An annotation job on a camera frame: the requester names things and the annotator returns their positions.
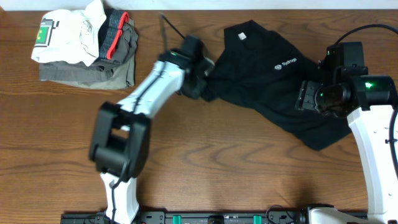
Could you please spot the white printed t-shirt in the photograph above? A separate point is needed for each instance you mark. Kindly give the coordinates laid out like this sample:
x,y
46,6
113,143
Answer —
x,y
70,36

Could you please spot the black t-shirt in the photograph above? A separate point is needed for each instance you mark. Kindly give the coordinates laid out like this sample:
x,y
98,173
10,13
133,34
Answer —
x,y
261,70

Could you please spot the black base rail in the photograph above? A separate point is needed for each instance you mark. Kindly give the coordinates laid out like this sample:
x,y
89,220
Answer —
x,y
270,217

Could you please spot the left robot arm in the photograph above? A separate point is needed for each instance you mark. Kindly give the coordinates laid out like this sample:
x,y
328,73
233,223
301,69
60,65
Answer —
x,y
120,143

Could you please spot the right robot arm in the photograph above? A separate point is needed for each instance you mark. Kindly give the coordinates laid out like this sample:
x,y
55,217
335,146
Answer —
x,y
369,103

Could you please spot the olive grey folded garment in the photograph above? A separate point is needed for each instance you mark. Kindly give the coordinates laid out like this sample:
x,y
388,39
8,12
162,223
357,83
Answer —
x,y
114,74

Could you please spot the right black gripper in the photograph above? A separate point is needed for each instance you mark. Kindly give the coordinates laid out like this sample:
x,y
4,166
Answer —
x,y
305,99

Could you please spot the black garment red trim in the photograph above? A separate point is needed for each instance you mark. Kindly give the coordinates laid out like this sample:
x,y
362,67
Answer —
x,y
111,31

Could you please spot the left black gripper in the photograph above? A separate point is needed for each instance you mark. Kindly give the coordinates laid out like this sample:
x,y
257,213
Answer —
x,y
195,94

